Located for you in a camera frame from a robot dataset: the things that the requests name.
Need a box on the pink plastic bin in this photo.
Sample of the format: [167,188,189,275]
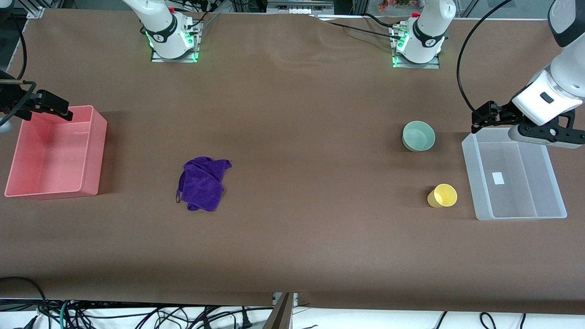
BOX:
[5,105,108,200]

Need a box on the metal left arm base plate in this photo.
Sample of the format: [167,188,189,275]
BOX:
[392,24,441,69]

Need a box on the yellow cup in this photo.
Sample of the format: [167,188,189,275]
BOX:
[427,184,458,208]

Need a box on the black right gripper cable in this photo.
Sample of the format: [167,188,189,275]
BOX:
[0,80,38,127]

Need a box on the black floor cable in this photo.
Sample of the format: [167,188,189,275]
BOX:
[0,276,52,329]

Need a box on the black table cable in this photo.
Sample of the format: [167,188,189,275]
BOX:
[315,13,408,39]

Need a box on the translucent plastic bin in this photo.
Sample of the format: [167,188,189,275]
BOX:
[461,127,568,221]

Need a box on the purple cloth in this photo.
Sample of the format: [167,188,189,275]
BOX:
[175,157,233,212]

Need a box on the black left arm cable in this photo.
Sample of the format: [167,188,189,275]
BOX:
[457,0,515,116]

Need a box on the green bowl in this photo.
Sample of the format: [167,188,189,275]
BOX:
[402,121,436,152]

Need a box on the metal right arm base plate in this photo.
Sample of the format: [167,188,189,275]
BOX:
[151,19,203,63]

